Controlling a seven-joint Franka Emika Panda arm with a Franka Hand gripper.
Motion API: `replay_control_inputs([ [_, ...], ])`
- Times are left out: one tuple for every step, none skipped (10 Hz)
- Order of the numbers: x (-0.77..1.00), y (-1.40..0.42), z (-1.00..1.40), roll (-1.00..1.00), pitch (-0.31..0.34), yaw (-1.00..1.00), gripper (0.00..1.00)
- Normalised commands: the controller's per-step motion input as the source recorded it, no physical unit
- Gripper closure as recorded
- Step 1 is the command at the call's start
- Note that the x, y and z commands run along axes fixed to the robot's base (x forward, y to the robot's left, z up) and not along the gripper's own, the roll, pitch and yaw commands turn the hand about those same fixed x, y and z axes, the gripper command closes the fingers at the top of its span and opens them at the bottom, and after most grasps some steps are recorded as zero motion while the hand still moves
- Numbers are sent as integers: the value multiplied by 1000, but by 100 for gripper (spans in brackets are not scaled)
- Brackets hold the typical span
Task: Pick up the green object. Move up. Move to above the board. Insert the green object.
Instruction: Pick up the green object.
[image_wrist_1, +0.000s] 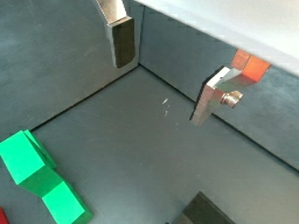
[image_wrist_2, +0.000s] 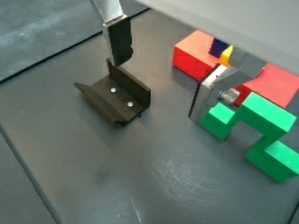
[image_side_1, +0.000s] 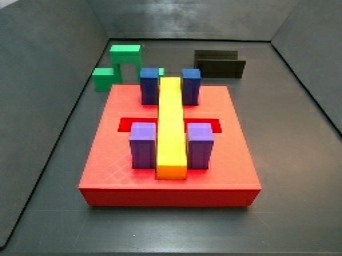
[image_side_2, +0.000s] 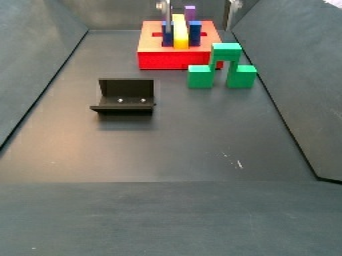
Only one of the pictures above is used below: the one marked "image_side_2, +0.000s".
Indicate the blue right block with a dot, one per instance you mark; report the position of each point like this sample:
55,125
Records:
194,32

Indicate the red base board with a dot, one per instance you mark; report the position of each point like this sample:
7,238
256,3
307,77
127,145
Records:
155,57

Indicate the black angle bracket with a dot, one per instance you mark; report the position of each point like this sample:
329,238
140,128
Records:
125,95

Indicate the blue left block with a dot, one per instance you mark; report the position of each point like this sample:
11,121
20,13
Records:
167,34

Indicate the yellow arch block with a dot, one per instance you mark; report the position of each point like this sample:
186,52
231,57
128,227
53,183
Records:
180,32

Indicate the purple block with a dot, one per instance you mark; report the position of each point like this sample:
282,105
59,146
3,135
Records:
190,9

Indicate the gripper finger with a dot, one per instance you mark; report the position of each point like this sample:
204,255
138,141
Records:
234,6
163,5

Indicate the green arch-shaped block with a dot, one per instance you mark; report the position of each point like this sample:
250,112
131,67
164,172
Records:
240,75

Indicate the blue block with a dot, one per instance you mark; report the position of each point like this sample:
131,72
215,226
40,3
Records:
167,34
194,32

